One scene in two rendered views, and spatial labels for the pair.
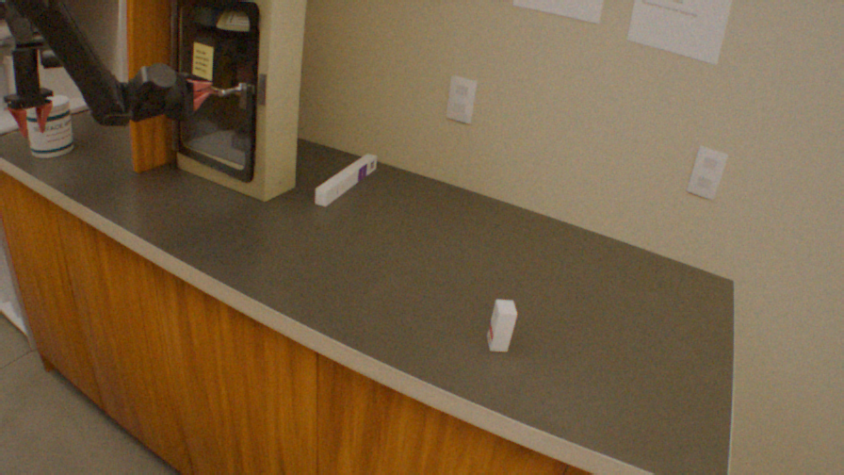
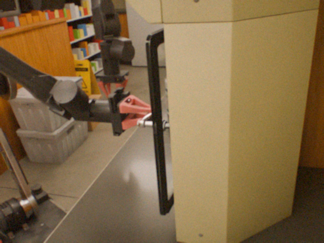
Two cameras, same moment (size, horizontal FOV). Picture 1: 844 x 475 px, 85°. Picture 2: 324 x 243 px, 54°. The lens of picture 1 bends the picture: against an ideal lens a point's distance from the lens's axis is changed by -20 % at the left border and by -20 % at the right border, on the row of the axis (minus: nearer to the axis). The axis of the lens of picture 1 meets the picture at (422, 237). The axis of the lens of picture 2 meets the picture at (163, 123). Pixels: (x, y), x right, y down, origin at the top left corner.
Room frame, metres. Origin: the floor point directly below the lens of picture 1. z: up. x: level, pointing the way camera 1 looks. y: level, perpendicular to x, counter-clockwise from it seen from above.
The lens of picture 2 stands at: (1.05, -0.17, 1.48)
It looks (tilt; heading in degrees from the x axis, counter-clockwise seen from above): 25 degrees down; 83
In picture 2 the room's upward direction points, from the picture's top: 4 degrees counter-clockwise
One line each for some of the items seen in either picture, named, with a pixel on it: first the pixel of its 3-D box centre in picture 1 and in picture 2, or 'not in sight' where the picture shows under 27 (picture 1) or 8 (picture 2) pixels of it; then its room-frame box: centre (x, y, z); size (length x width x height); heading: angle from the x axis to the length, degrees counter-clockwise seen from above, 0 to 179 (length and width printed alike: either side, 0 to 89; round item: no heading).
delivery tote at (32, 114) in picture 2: not in sight; (50, 102); (0.36, 2.71, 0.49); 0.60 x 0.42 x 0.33; 66
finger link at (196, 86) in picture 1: (193, 93); (137, 114); (1.08, 0.51, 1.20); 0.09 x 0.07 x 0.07; 156
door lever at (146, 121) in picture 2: (219, 89); (156, 118); (1.11, 0.47, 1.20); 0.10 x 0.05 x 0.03; 61
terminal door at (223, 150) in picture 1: (210, 85); (179, 110); (1.18, 0.52, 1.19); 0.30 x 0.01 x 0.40; 61
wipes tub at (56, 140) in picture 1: (49, 125); not in sight; (1.28, 1.10, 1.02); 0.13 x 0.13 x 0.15
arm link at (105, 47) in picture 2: (27, 58); (110, 50); (1.02, 0.92, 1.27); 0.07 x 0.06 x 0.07; 130
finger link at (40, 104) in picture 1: (34, 115); (116, 87); (1.02, 0.92, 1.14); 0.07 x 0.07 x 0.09; 65
